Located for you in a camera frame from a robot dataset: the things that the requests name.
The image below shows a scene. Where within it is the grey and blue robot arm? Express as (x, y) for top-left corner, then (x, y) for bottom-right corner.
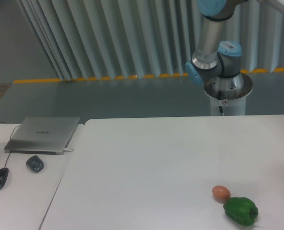
(185, 0), (253, 116)

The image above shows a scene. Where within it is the green bell pepper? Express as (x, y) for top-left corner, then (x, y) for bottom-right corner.
(223, 197), (259, 226)

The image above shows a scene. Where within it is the brown egg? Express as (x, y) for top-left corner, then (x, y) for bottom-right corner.
(212, 185), (231, 201)

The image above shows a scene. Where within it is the white folding partition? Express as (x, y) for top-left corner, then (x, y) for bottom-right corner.
(18, 0), (284, 81)

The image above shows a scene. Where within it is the silver closed laptop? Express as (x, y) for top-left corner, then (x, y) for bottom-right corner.
(4, 117), (80, 155)

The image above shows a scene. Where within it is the small dark grey case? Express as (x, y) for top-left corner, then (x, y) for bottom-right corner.
(25, 155), (45, 173)

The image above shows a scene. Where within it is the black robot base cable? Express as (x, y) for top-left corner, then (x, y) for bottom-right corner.
(217, 90), (225, 116)

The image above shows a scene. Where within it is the black mouse cable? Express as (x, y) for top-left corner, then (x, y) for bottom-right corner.
(0, 122), (22, 170)

